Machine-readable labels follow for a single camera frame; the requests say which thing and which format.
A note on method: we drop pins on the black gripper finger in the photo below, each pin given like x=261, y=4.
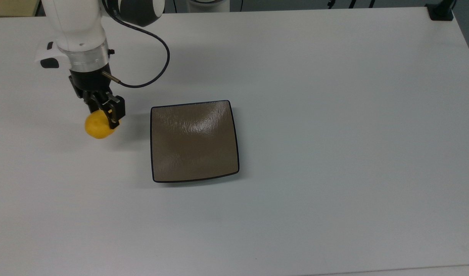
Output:
x=115, y=109
x=94, y=102

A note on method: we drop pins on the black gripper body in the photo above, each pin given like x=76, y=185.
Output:
x=89, y=82

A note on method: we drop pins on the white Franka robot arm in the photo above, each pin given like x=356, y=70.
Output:
x=73, y=23

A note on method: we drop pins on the square brown ceramic plate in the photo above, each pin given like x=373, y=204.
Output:
x=194, y=142

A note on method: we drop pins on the beige board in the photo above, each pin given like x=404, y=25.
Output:
x=12, y=7

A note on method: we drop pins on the black stand legs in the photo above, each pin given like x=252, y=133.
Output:
x=351, y=3

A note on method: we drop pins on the black table clamp mount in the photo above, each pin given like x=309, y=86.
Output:
x=440, y=11

